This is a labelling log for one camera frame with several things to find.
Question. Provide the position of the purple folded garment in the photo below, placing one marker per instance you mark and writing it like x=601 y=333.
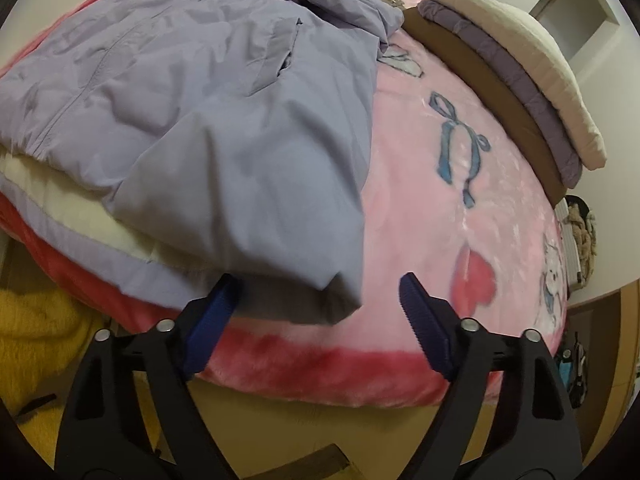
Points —
x=500 y=65

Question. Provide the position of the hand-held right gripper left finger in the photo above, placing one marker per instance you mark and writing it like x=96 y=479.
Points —
x=210 y=320

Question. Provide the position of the pink printed blanket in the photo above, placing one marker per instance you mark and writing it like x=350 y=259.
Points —
x=425 y=210

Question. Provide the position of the brown folded garment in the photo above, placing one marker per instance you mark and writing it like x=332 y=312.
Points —
x=475 y=75

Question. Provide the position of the open bag of clothes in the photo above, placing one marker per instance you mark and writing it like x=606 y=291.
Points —
x=582 y=230

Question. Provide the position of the cream folded quilt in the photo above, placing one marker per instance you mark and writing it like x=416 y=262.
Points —
x=525 y=45

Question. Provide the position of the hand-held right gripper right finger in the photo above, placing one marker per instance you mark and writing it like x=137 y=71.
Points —
x=425 y=325

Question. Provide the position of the yellow fleece garment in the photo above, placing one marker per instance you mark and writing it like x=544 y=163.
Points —
x=40 y=335

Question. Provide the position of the wooden shelf unit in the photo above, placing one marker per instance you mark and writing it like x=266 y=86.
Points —
x=600 y=310

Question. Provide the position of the blue bag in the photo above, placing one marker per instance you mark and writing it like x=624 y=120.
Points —
x=567 y=375

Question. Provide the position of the lilac zip jacket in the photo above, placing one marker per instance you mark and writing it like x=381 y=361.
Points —
x=175 y=85

